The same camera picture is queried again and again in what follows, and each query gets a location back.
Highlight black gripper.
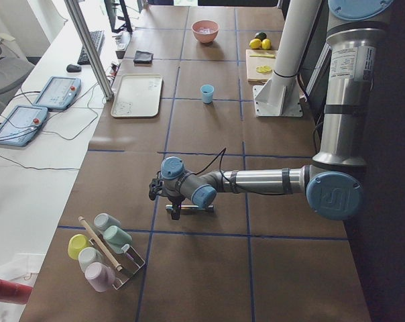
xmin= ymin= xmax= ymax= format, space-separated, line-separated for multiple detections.
xmin=148 ymin=172 xmax=184 ymax=220

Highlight steel muddler black tip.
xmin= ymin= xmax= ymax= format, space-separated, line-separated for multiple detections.
xmin=180 ymin=205 xmax=215 ymax=215

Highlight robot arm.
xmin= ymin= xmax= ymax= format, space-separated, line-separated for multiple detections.
xmin=149 ymin=1 xmax=392 ymax=220

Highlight mint green cup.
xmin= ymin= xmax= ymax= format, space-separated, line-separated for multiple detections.
xmin=103 ymin=225 xmax=133 ymax=254

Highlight grey cup on rack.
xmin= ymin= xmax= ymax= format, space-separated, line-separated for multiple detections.
xmin=93 ymin=213 xmax=121 ymax=233

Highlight white cup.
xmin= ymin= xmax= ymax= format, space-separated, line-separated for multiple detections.
xmin=78 ymin=247 xmax=103 ymax=273

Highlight pink cup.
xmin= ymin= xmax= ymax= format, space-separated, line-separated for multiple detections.
xmin=84 ymin=262 xmax=115 ymax=292

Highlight yellow cup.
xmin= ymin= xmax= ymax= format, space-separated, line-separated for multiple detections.
xmin=67 ymin=234 xmax=91 ymax=260

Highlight light blue plastic cup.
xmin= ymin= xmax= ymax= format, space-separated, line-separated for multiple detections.
xmin=200 ymin=84 xmax=215 ymax=104

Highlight pink bowl of ice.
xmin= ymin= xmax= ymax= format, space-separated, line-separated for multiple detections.
xmin=192 ymin=20 xmax=219 ymax=44

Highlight cream bear serving tray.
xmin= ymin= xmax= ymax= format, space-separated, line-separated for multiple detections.
xmin=111 ymin=74 xmax=163 ymax=118

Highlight grey folded cloth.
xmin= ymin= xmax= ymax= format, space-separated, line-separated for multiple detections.
xmin=133 ymin=50 xmax=154 ymax=64

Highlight far teach pendant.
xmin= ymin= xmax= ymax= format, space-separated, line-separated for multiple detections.
xmin=33 ymin=76 xmax=81 ymax=111

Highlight teach pendant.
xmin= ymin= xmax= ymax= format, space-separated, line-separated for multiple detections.
xmin=33 ymin=76 xmax=81 ymax=111
xmin=0 ymin=105 xmax=49 ymax=147

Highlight lemon slices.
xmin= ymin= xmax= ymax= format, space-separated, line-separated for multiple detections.
xmin=255 ymin=65 xmax=272 ymax=74

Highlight wooden cutting board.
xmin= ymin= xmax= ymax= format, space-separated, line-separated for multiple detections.
xmin=245 ymin=49 xmax=277 ymax=82

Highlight black computer mouse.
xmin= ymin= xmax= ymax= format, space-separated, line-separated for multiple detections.
xmin=66 ymin=64 xmax=81 ymax=73

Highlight near teach pendant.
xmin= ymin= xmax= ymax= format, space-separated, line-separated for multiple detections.
xmin=0 ymin=105 xmax=49 ymax=147

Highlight yellow plastic knife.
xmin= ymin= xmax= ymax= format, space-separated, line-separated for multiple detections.
xmin=249 ymin=54 xmax=276 ymax=59

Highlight whole lemon left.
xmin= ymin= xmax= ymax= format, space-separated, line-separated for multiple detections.
xmin=249 ymin=38 xmax=262 ymax=50

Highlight whole lemon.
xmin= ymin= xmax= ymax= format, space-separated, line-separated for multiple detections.
xmin=261 ymin=38 xmax=272 ymax=50
xmin=249 ymin=38 xmax=262 ymax=50

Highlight red bottle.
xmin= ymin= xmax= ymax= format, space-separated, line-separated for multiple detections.
xmin=0 ymin=279 xmax=33 ymax=305

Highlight whole lemon right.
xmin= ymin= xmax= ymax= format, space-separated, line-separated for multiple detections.
xmin=261 ymin=38 xmax=272 ymax=50

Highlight black keyboard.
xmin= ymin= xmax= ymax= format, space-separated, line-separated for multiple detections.
xmin=76 ymin=30 xmax=105 ymax=66

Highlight green avocado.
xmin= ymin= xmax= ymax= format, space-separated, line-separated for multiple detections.
xmin=254 ymin=32 xmax=267 ymax=41

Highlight black monitor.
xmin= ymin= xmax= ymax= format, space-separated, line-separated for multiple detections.
xmin=104 ymin=0 xmax=133 ymax=34

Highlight white wire cup rack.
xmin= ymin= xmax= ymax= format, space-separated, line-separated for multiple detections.
xmin=89 ymin=238 xmax=146 ymax=290

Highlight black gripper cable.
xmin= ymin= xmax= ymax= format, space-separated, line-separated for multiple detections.
xmin=192 ymin=147 xmax=227 ymax=177

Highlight wooden rack handle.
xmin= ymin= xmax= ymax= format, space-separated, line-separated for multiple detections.
xmin=78 ymin=216 xmax=123 ymax=272

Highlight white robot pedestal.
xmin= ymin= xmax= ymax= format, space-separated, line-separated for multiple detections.
xmin=253 ymin=0 xmax=322 ymax=117

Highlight aluminium frame post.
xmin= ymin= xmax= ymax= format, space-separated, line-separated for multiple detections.
xmin=64 ymin=0 xmax=114 ymax=101

